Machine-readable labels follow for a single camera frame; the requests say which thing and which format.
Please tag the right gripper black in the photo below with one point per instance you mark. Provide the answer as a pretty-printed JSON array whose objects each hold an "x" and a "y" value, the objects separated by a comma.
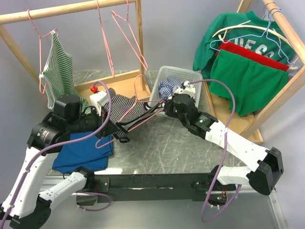
[{"x": 168, "y": 107}]

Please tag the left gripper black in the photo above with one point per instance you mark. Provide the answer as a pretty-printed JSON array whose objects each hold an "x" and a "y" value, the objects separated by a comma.
[{"x": 100, "y": 120}]

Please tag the blue white striped tank top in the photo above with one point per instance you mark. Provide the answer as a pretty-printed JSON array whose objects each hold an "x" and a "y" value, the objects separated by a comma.
[{"x": 165, "y": 87}]

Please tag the green striped tank top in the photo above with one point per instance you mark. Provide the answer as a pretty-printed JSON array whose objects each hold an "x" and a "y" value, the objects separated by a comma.
[{"x": 57, "y": 73}]

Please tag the blue cloth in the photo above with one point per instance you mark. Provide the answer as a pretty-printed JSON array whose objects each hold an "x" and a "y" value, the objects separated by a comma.
[{"x": 82, "y": 154}]

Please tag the dark thin striped tank top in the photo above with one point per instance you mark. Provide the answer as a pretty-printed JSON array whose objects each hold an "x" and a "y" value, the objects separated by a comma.
[{"x": 139, "y": 113}]

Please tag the black white striped tank top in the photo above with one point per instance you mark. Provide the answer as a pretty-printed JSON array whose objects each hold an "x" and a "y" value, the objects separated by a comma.
[{"x": 178, "y": 90}]

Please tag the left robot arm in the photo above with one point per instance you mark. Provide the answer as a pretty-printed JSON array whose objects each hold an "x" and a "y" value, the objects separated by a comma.
[{"x": 26, "y": 207}]

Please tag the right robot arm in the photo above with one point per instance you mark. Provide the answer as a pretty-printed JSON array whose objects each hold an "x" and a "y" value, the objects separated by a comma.
[{"x": 263, "y": 167}]

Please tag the red cloth on hanger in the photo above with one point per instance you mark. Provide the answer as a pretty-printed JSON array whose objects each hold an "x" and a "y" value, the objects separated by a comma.
[{"x": 236, "y": 49}]

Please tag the cream white hanger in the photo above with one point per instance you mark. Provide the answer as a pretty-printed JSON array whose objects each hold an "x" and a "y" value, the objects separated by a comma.
[{"x": 244, "y": 25}]

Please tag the white plastic perforated basket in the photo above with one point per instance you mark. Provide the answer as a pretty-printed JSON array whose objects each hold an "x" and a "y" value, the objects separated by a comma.
[{"x": 182, "y": 75}]

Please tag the left wooden clothes rack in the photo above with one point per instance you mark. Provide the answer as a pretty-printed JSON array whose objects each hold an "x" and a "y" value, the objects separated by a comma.
[{"x": 128, "y": 84}]

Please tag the wooden clothes rack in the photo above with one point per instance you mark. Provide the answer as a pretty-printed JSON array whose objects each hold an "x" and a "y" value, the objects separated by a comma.
[
  {"x": 248, "y": 126},
  {"x": 128, "y": 84}
]

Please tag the right wooden clothes rack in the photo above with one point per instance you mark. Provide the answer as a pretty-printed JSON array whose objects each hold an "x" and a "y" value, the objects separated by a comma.
[{"x": 248, "y": 126}]

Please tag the green t-shirt front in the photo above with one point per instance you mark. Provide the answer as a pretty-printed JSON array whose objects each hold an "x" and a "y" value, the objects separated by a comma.
[{"x": 253, "y": 85}]

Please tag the black base beam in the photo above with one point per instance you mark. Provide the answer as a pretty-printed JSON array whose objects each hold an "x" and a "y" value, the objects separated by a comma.
[{"x": 148, "y": 187}]

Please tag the green sweatshirt with letters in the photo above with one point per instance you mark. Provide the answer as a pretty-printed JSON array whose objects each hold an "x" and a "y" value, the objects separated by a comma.
[{"x": 247, "y": 31}]

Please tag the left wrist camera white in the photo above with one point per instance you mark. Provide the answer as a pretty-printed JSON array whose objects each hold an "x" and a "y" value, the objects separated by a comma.
[{"x": 98, "y": 98}]

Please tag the light blue wire hanger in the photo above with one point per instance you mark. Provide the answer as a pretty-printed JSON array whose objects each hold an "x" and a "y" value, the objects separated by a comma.
[{"x": 222, "y": 34}]

